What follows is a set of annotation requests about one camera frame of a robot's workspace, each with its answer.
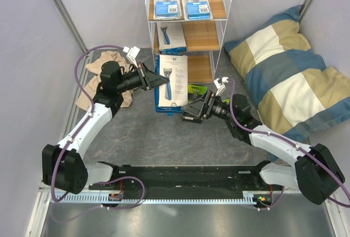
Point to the blue Gillette razor blister pack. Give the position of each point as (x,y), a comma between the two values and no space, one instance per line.
(167,10)

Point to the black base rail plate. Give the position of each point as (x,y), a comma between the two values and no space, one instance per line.
(187,181)

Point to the beige crumpled cloth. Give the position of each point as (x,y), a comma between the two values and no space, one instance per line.
(96,68)

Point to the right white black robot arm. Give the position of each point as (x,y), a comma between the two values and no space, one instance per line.
(310,169)

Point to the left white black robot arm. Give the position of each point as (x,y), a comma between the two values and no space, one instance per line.
(62,164)

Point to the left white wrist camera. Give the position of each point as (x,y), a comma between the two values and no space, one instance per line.
(131,54)

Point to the aluminium frame rail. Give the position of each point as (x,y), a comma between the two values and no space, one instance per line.
(61,8)

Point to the blue beige checkered pillow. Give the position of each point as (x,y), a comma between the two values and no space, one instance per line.
(296,93)

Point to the black green Gillette razor box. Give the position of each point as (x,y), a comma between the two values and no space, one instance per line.
(194,93)

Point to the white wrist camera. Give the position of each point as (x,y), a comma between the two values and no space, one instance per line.
(131,54)
(220,85)

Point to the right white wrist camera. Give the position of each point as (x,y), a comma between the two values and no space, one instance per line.
(220,85)

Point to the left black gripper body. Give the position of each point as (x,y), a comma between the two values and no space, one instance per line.
(141,71)

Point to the Harry's razor box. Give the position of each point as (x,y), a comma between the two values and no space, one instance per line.
(171,38)
(170,97)

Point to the Gillette razor white card pack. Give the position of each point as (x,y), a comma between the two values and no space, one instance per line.
(197,10)

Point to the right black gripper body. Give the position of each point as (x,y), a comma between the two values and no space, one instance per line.
(209,106)

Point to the light blue slotted cable duct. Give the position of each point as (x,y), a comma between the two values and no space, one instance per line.
(107,198)

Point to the white wire wooden shelf unit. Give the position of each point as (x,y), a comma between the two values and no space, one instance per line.
(204,40)

